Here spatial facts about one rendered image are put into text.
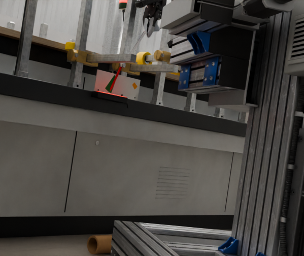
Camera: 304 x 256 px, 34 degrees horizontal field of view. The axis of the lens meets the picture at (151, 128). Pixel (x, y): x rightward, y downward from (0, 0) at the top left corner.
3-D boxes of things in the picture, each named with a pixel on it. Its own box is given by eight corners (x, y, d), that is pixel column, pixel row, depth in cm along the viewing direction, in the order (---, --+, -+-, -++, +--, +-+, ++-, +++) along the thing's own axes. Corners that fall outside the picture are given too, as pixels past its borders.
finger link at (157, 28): (160, 39, 234) (163, 20, 234) (150, 36, 230) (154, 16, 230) (155, 39, 236) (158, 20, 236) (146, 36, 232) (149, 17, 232)
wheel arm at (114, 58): (135, 65, 198) (137, 54, 198) (129, 63, 196) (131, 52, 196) (72, 64, 230) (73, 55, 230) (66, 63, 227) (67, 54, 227)
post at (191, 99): (192, 122, 268) (205, 33, 269) (188, 121, 266) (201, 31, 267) (187, 121, 271) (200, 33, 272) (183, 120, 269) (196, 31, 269)
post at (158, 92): (160, 108, 251) (174, 13, 252) (155, 107, 249) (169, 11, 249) (155, 108, 254) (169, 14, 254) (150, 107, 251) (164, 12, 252)
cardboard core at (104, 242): (149, 235, 238) (99, 237, 217) (146, 252, 238) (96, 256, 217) (138, 231, 244) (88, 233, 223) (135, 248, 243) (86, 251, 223)
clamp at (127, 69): (139, 75, 239) (141, 64, 239) (117, 69, 229) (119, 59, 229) (131, 75, 243) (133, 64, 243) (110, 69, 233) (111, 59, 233)
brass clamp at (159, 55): (179, 65, 256) (180, 55, 256) (160, 59, 246) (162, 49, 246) (170, 65, 260) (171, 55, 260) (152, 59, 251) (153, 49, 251)
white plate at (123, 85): (137, 100, 239) (140, 80, 239) (94, 91, 221) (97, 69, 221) (136, 100, 239) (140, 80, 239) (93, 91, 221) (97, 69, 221)
